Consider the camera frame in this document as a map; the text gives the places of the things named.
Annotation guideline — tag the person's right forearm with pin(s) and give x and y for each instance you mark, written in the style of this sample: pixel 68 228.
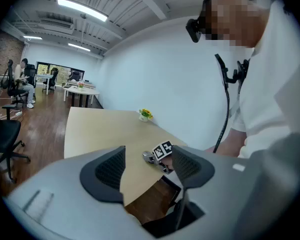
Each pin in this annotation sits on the person's right forearm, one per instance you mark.
pixel 231 141

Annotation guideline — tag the person's head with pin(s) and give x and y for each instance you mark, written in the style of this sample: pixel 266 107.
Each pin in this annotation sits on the person's head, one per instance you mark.
pixel 240 19

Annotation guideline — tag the person's white shirt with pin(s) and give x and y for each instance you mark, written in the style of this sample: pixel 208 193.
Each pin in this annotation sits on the person's white shirt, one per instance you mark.
pixel 270 89

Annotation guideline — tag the white power strip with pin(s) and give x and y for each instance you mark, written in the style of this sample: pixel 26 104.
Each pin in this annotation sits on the white power strip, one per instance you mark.
pixel 18 113

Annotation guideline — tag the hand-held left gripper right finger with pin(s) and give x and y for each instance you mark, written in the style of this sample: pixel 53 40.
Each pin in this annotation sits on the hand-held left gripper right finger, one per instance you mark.
pixel 227 184

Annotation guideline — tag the ceiling air conditioner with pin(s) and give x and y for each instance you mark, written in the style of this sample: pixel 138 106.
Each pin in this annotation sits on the ceiling air conditioner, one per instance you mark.
pixel 56 25

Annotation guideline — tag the person's right hand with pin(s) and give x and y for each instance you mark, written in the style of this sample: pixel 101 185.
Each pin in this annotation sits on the person's right hand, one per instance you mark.
pixel 168 163

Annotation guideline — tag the black framed window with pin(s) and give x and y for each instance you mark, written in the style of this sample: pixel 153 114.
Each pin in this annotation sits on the black framed window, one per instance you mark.
pixel 62 71

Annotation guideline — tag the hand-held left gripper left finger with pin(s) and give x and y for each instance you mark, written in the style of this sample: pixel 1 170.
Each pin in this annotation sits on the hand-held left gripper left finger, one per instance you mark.
pixel 65 196

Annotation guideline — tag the yellow flower pot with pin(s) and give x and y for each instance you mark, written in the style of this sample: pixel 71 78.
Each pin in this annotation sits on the yellow flower pot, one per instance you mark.
pixel 146 114

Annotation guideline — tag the black head camera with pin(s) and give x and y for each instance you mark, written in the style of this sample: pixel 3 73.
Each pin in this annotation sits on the black head camera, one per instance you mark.
pixel 195 29

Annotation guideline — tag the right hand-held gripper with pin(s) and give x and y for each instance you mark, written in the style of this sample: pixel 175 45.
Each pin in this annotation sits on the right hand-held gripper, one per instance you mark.
pixel 162 150

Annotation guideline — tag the black chest mount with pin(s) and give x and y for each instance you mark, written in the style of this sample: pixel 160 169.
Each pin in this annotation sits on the black chest mount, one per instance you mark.
pixel 230 75

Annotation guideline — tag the long ceiling light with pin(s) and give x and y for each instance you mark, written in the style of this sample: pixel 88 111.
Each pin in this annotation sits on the long ceiling light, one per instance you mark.
pixel 78 47
pixel 32 37
pixel 82 9

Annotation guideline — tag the round white table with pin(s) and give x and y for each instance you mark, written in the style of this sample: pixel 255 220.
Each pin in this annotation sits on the round white table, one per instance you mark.
pixel 83 92

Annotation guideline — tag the pink flower pot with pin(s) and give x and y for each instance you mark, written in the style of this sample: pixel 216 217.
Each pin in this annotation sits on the pink flower pot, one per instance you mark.
pixel 80 85

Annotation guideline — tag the black table leg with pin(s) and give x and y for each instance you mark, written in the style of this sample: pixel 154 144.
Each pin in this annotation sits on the black table leg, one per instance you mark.
pixel 173 196

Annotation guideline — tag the black office chair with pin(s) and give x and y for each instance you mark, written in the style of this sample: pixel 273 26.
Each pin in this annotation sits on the black office chair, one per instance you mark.
pixel 75 76
pixel 30 74
pixel 2 134
pixel 53 79
pixel 11 89

